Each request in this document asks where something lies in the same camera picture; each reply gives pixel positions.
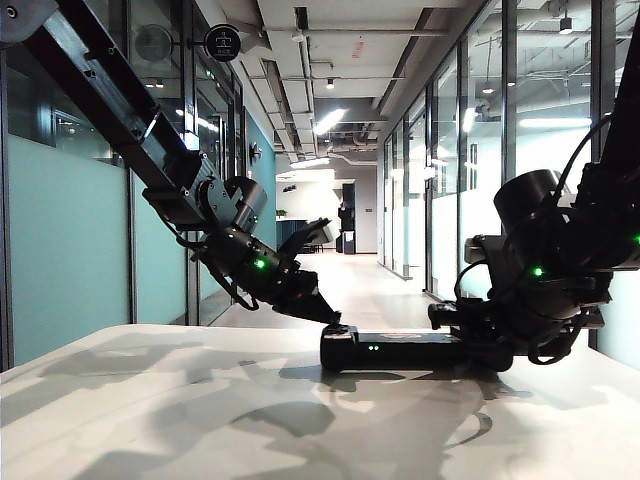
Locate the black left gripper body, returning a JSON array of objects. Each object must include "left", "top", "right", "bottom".
[{"left": 264, "top": 254, "right": 320, "bottom": 311}]

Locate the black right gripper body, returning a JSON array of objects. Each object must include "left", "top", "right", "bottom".
[{"left": 462, "top": 297, "right": 604, "bottom": 361}]

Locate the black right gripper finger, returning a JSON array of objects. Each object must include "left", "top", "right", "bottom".
[
  {"left": 449, "top": 327, "right": 511, "bottom": 357},
  {"left": 428, "top": 302, "right": 466, "bottom": 330}
]

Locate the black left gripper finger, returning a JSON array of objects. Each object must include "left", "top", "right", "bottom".
[
  {"left": 282, "top": 295, "right": 335, "bottom": 324},
  {"left": 312, "top": 293, "right": 344, "bottom": 321}
]

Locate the black remote control with sticker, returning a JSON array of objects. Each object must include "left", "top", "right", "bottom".
[{"left": 319, "top": 323, "right": 514, "bottom": 372}]

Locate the dark counter cabinet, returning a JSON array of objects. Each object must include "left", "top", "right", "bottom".
[{"left": 276, "top": 219, "right": 301, "bottom": 251}]

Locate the tall black cabinet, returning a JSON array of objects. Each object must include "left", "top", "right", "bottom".
[{"left": 338, "top": 182, "right": 357, "bottom": 231}]

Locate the long ceiling light bar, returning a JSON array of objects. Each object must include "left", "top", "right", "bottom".
[{"left": 313, "top": 108, "right": 347, "bottom": 136}]

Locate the round black hanging sign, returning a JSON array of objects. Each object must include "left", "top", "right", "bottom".
[{"left": 203, "top": 23, "right": 242, "bottom": 62}]

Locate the black right camera cable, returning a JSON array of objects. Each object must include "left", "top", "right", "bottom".
[{"left": 452, "top": 259, "right": 495, "bottom": 305}]

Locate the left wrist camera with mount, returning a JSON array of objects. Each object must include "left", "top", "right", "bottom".
[{"left": 277, "top": 217, "right": 334, "bottom": 259}]

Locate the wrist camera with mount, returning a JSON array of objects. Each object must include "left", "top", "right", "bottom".
[
  {"left": 277, "top": 217, "right": 334, "bottom": 259},
  {"left": 463, "top": 234, "right": 507, "bottom": 269}
]

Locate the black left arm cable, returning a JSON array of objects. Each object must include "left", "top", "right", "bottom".
[{"left": 174, "top": 232, "right": 261, "bottom": 312}]

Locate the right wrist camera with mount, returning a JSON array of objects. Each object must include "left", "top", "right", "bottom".
[{"left": 463, "top": 234, "right": 507, "bottom": 269}]

